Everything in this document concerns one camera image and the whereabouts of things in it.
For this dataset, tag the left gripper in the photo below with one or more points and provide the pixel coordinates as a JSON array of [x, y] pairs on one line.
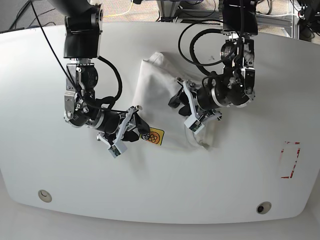
[[234, 86]]

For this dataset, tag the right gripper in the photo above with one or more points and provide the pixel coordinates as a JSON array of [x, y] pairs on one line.
[[98, 113]]

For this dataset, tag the white printed t-shirt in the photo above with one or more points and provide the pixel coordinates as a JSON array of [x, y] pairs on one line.
[[156, 85]]

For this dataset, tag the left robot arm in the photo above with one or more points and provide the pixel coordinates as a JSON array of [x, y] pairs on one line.
[[238, 19]]

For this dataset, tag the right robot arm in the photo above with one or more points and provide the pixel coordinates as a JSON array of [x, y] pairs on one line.
[[83, 23]]

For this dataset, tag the red tape rectangle marking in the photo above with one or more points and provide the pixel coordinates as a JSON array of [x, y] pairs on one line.
[[288, 159]]

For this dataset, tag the left table grommet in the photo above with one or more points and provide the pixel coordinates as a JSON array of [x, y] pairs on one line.
[[45, 196]]

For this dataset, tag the table grommet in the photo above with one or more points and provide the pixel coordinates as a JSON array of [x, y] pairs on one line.
[[45, 196], [263, 208]]

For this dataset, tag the right table grommet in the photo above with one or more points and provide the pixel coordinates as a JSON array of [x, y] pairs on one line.
[[263, 208]]

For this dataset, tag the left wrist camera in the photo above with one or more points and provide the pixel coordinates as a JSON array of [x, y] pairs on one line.
[[194, 124]]

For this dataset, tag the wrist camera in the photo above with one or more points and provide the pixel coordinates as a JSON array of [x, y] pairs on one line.
[[194, 124], [117, 149]]

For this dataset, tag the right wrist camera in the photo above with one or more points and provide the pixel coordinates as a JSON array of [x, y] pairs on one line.
[[117, 149]]

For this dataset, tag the aluminium table frame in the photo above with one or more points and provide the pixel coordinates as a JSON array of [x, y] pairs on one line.
[[171, 10]]

